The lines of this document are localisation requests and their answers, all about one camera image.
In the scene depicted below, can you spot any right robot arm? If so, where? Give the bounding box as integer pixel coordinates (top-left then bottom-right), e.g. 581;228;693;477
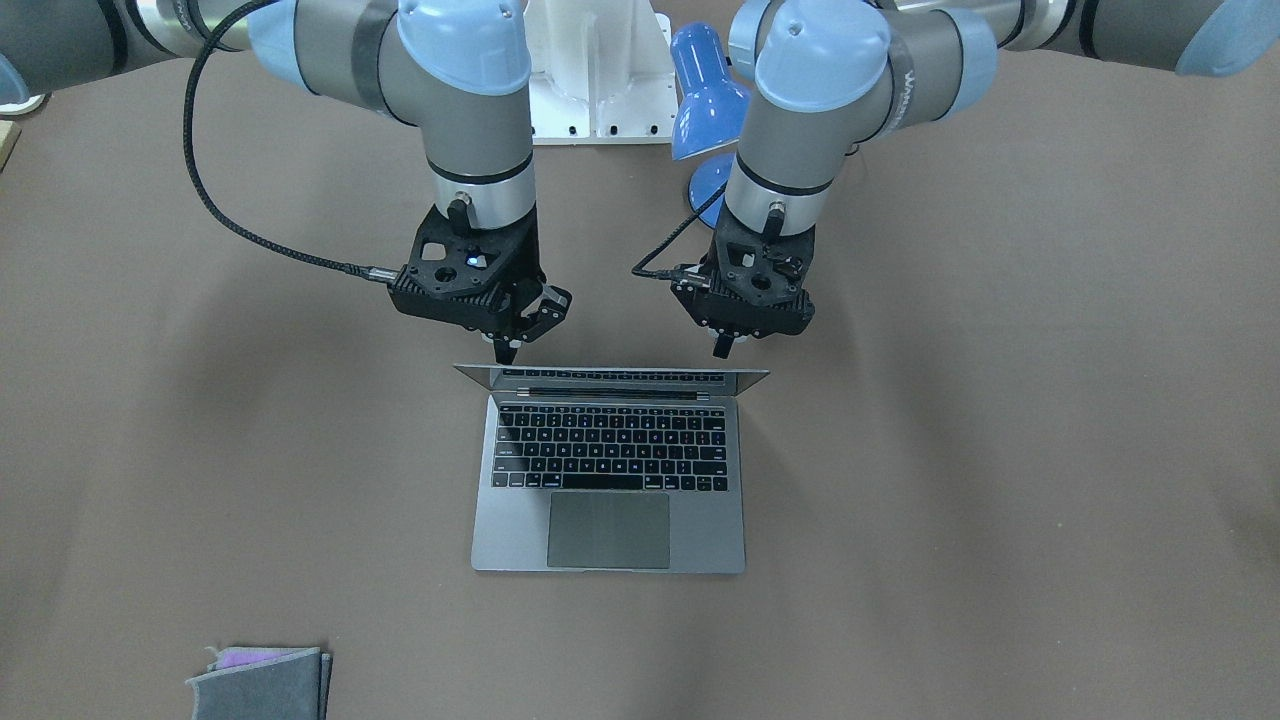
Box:
1;1;571;364

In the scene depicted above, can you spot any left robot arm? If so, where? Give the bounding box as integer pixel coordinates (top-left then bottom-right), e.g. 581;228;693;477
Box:
663;1;1279;357

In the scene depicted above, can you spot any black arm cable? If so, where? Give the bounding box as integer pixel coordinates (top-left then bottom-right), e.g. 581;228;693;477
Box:
182;0;403;284
630;184;730;283

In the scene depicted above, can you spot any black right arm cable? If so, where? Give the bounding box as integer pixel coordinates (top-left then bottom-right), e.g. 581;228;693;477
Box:
182;0;403;284

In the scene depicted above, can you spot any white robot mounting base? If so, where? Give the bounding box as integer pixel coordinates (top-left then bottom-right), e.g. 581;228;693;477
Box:
524;1;678;146

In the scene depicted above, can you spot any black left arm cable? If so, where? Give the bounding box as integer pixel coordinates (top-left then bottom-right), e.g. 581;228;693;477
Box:
630;184;730;283

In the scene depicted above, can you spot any grey laptop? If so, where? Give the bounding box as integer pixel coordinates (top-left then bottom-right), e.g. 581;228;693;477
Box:
460;364;765;574

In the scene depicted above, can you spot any blue desk lamp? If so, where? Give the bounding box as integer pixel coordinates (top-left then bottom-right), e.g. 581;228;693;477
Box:
671;22;750;209

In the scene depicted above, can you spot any folded grey cloth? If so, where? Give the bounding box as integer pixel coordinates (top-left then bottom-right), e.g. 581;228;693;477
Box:
186;646;332;719

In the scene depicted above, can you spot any cream plastic tray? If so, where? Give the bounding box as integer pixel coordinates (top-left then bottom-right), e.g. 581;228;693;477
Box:
0;94;49;119

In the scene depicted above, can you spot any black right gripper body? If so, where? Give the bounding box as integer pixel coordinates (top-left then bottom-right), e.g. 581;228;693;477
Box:
388;208;547;338

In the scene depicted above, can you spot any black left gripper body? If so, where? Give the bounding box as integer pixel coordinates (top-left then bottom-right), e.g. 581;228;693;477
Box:
671;214;817;341

